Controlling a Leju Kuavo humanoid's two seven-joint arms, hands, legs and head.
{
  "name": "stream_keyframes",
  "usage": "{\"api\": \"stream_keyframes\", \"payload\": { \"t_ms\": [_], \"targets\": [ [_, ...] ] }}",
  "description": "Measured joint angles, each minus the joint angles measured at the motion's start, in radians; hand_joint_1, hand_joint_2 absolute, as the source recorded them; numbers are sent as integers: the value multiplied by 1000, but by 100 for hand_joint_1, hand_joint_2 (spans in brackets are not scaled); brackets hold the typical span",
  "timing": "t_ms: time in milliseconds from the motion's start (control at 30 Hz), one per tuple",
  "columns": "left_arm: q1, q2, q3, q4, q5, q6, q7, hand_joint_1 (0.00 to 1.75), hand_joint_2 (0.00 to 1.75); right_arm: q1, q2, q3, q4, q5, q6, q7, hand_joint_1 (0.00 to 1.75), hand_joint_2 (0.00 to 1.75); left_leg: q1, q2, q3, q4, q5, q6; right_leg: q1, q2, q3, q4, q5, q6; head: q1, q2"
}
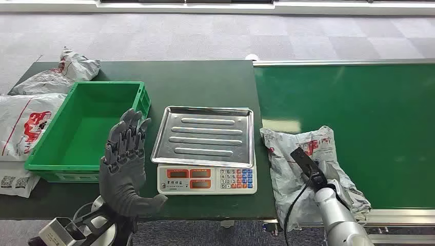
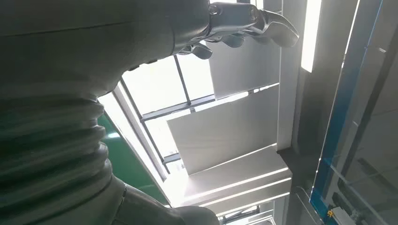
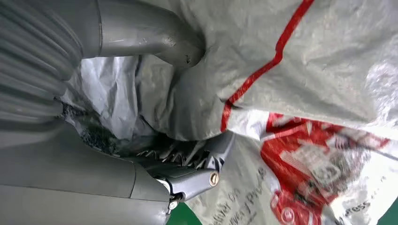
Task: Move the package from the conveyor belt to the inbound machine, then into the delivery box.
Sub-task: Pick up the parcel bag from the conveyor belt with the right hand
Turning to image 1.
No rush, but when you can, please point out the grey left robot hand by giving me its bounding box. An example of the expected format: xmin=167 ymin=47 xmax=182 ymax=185
xmin=98 ymin=108 xmax=169 ymax=218

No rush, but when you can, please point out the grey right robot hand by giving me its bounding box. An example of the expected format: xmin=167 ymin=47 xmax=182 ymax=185
xmin=318 ymin=159 xmax=355 ymax=209

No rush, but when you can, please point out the grey plastic mailer package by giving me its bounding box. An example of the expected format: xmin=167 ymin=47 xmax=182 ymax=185
xmin=260 ymin=126 xmax=372 ymax=232

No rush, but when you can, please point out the green conveyor belt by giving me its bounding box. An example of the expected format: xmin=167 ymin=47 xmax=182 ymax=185
xmin=253 ymin=63 xmax=435 ymax=210

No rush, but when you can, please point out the crumpled grey mailer package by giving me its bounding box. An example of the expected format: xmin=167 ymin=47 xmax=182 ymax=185
xmin=10 ymin=46 xmax=101 ymax=96

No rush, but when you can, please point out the green plastic crate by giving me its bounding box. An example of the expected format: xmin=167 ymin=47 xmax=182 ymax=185
xmin=24 ymin=80 xmax=152 ymax=183

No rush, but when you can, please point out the steel scale tray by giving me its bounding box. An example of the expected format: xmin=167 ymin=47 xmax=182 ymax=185
xmin=150 ymin=106 xmax=255 ymax=169

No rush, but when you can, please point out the white mailer with QR codes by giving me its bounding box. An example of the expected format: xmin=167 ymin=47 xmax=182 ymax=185
xmin=0 ymin=160 xmax=41 ymax=199

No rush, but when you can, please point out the white mailer with red print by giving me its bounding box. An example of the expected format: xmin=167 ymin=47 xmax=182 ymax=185
xmin=0 ymin=93 xmax=68 ymax=162

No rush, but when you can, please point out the dark green table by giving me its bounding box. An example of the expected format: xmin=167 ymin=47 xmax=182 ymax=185
xmin=0 ymin=60 xmax=278 ymax=222

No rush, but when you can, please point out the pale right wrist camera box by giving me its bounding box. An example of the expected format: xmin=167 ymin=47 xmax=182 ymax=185
xmin=290 ymin=147 xmax=328 ymax=192

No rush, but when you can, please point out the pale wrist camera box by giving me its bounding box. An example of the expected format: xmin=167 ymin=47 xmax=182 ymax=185
xmin=38 ymin=217 xmax=88 ymax=246
xmin=290 ymin=147 xmax=328 ymax=192

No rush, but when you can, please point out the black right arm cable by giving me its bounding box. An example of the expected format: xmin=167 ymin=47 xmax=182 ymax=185
xmin=283 ymin=172 xmax=314 ymax=246

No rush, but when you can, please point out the aluminium conveyor frame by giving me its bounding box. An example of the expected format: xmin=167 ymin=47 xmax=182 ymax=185
xmin=252 ymin=58 xmax=435 ymax=246

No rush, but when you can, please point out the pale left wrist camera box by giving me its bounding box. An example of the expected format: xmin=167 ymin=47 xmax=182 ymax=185
xmin=38 ymin=217 xmax=88 ymax=246

